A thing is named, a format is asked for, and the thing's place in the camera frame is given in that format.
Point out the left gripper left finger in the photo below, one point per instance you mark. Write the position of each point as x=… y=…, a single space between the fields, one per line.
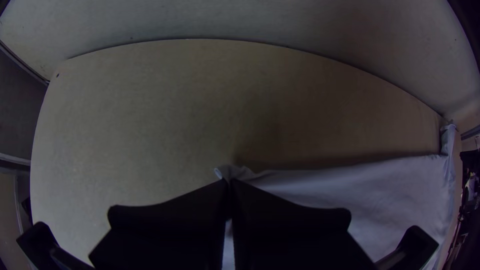
x=168 y=232

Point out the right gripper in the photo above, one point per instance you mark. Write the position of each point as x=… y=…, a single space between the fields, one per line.
x=470 y=165

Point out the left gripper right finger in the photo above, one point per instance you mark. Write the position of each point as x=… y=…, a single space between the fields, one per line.
x=292 y=236

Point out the light grey t-shirt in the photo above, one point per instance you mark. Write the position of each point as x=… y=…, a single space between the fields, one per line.
x=375 y=187

